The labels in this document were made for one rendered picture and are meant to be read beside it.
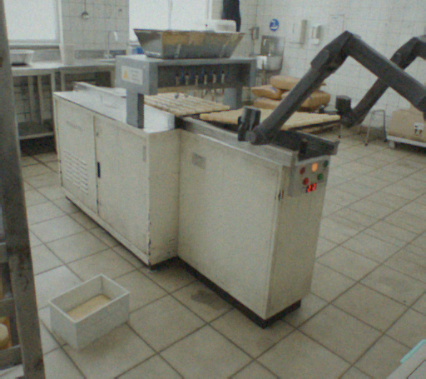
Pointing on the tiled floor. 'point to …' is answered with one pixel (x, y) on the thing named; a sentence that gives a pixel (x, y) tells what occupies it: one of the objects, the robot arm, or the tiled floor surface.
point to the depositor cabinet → (121, 176)
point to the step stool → (374, 122)
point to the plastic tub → (89, 311)
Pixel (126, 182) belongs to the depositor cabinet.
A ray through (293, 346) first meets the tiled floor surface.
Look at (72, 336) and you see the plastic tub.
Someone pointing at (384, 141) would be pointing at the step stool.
